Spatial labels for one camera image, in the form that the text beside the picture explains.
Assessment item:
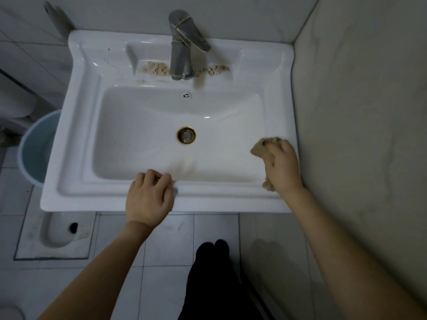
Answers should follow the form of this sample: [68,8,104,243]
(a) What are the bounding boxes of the person's right forearm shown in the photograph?
[278,186,427,320]

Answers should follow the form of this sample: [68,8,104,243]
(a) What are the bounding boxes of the white ceramic sink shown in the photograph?
[40,29,299,214]

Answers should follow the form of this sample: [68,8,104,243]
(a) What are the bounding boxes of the person's left hand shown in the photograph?
[125,169,175,229]

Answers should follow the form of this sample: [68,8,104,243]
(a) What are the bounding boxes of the person's left forearm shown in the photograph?
[37,219,156,320]

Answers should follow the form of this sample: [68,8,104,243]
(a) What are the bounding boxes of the white squat toilet pan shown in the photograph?
[14,211,97,261]

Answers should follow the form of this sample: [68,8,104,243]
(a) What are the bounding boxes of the person's black trouser legs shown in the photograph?
[178,239,268,320]

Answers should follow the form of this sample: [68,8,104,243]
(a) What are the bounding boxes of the tan rubber band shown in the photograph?
[173,16,194,31]

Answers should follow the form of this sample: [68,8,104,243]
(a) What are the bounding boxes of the light blue plastic bucket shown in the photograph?
[17,109,62,188]

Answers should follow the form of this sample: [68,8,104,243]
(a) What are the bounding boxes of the brass ring sink drain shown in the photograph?
[177,126,197,145]

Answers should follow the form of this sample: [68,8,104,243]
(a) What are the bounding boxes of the person's right hand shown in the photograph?
[263,139,304,195]

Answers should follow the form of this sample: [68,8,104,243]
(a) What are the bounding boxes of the brown cleaning cloth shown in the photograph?
[250,136,284,192]

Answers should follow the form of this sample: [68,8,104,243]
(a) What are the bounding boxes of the silver metal faucet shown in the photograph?
[168,9,212,81]

